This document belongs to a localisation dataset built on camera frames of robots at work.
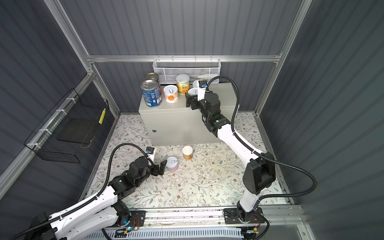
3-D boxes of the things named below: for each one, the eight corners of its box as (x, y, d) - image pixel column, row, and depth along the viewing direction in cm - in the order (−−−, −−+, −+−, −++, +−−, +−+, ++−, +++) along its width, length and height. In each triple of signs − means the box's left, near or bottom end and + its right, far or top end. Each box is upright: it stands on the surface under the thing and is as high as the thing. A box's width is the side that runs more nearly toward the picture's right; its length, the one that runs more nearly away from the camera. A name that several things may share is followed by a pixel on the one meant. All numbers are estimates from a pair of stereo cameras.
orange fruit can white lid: (182, 159, 96) (181, 154, 91) (183, 151, 100) (182, 145, 94) (192, 159, 96) (192, 154, 91) (192, 151, 100) (192, 145, 94)
